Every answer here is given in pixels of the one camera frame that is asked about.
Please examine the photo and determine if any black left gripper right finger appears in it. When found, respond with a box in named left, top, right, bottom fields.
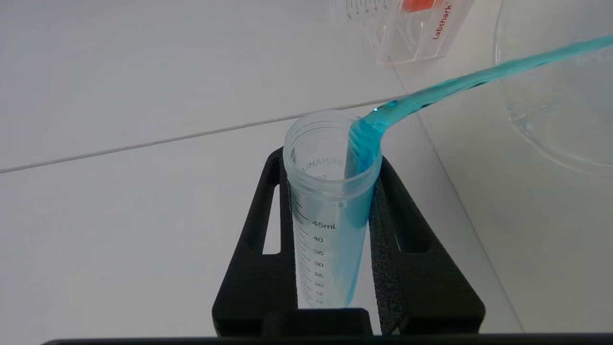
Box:
left=369, top=156, right=485, bottom=335

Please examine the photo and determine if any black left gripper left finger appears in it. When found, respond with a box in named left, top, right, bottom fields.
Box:
left=212, top=146, right=298, bottom=335

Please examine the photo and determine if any blue pigment test tube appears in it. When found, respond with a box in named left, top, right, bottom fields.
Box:
left=283, top=110, right=384, bottom=309

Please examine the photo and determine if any clear glass beaker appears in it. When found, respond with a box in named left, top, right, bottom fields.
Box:
left=493, top=0, right=613, bottom=177

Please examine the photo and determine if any clear acrylic test tube rack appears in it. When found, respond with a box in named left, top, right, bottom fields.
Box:
left=329, top=0, right=476, bottom=65

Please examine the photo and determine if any red pigment tube white label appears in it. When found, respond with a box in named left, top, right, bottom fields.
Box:
left=342, top=0, right=448, bottom=20

